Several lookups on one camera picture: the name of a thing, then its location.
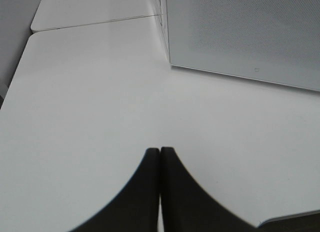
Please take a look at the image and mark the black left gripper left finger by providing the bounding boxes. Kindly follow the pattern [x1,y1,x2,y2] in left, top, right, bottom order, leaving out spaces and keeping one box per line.
[72,148,160,232]

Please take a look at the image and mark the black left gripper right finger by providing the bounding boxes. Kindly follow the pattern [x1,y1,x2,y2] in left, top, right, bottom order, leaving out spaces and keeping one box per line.
[159,147,259,232]

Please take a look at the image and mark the white microwave door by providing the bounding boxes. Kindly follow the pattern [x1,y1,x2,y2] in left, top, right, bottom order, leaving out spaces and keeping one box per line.
[165,0,320,91]

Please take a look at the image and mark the white microwave oven body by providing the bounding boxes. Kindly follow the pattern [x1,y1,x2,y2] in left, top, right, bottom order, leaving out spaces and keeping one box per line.
[157,0,171,62]

